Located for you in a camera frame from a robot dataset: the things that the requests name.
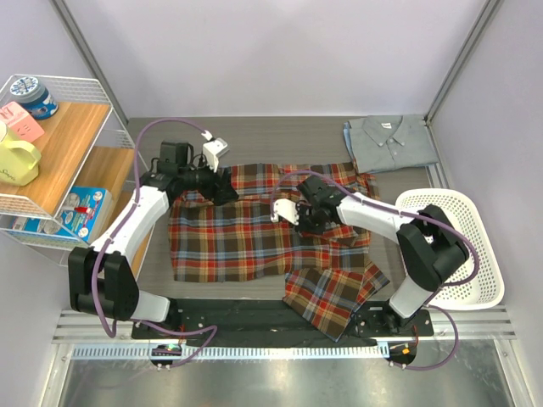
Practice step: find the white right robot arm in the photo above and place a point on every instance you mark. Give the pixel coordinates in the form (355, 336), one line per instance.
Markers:
(432, 249)

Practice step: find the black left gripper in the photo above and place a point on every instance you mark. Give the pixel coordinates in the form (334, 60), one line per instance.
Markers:
(219, 187)

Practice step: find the blue round tin can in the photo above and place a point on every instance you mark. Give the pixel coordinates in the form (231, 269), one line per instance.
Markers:
(30, 93)

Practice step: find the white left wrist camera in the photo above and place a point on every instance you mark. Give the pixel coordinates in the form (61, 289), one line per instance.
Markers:
(213, 149)

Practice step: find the yellow plastic pitcher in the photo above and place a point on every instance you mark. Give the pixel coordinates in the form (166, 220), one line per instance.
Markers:
(19, 162)

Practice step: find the white wire wooden shelf rack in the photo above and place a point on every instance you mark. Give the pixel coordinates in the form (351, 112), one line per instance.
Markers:
(85, 144)

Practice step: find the folded light blue shirt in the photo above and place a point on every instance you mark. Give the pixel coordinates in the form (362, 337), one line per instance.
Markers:
(348, 144)

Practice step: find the pink small box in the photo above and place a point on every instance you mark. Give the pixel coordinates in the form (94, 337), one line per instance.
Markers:
(21, 122)

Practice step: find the white slotted cable duct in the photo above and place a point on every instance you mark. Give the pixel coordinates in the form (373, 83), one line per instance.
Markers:
(164, 351)

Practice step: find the red brown plaid shirt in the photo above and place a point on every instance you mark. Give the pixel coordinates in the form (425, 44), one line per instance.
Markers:
(328, 277)

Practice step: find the folded grey button shirt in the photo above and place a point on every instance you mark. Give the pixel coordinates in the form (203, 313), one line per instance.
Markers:
(391, 142)

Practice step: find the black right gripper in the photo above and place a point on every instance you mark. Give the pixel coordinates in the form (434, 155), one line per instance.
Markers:
(301, 208)

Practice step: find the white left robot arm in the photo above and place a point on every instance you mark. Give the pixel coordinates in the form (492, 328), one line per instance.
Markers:
(101, 281)

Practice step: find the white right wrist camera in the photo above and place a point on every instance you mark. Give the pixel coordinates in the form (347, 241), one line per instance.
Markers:
(285, 209)

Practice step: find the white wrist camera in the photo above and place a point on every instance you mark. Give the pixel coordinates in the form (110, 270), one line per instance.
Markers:
(213, 149)
(285, 209)

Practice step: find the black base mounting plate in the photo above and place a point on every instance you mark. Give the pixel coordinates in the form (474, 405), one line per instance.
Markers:
(259, 324)

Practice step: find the blue product box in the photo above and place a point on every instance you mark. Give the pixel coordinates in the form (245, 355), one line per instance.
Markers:
(80, 221)

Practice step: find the aluminium frame rail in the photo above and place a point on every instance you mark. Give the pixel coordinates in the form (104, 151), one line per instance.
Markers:
(494, 323)

